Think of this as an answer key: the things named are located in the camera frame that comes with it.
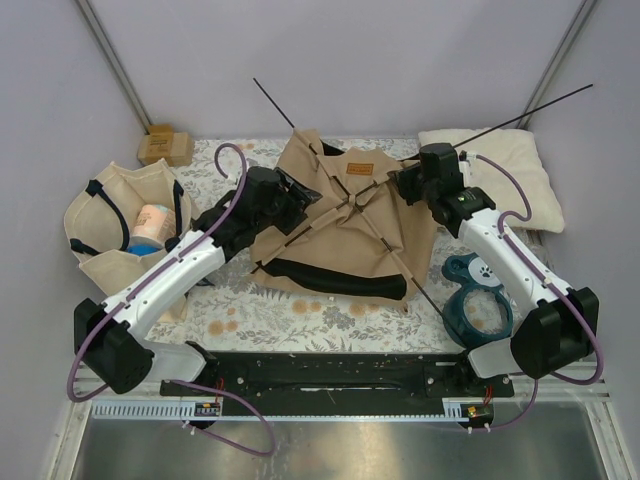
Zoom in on beige fabric pet tent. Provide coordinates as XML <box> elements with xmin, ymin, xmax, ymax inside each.
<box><xmin>250</xmin><ymin>130</ymin><xmax>437</xmax><ymax>306</ymax></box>

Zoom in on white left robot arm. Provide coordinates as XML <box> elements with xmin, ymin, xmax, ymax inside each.
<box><xmin>74</xmin><ymin>167</ymin><xmax>322</xmax><ymax>395</ymax></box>

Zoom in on aluminium frame post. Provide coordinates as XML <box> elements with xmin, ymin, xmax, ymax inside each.
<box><xmin>524</xmin><ymin>0</ymin><xmax>600</xmax><ymax>112</ymax></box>
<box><xmin>73</xmin><ymin>0</ymin><xmax>152</xmax><ymax>134</ymax></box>

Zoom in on floral patterned mat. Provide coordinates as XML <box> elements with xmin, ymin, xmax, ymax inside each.
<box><xmin>146</xmin><ymin>138</ymin><xmax>470</xmax><ymax>353</ymax></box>

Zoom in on aluminium frame post right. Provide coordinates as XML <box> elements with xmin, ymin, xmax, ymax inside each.
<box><xmin>524</xmin><ymin>0</ymin><xmax>600</xmax><ymax>112</ymax></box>

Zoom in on white fluffy pillow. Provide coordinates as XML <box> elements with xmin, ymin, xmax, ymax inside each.
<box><xmin>418</xmin><ymin>129</ymin><xmax>565</xmax><ymax>233</ymax></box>

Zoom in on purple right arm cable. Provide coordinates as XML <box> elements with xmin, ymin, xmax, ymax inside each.
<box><xmin>469</xmin><ymin>153</ymin><xmax>606</xmax><ymax>434</ymax></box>

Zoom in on black tent pole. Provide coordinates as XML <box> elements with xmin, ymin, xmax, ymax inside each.
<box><xmin>252</xmin><ymin>77</ymin><xmax>444</xmax><ymax>320</ymax></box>
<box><xmin>252</xmin><ymin>83</ymin><xmax>595</xmax><ymax>271</ymax></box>

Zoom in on aluminium frame post left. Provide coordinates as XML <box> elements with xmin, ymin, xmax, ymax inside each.
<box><xmin>73</xmin><ymin>0</ymin><xmax>152</xmax><ymax>134</ymax></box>

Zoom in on cream canvas tote bag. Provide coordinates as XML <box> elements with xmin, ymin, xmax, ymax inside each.
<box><xmin>64</xmin><ymin>160</ymin><xmax>199</xmax><ymax>296</ymax></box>

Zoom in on white slotted cable duct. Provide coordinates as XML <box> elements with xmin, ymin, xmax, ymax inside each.
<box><xmin>91</xmin><ymin>400</ymin><xmax>223</xmax><ymax>421</ymax></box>

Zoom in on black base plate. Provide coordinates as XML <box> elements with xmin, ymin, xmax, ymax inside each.
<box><xmin>160</xmin><ymin>352</ymin><xmax>514</xmax><ymax>418</ymax></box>

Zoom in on cardboard box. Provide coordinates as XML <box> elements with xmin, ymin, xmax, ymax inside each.
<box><xmin>137</xmin><ymin>124</ymin><xmax>195</xmax><ymax>167</ymax></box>

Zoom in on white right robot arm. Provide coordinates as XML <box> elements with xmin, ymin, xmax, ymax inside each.
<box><xmin>389</xmin><ymin>143</ymin><xmax>604</xmax><ymax>396</ymax></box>

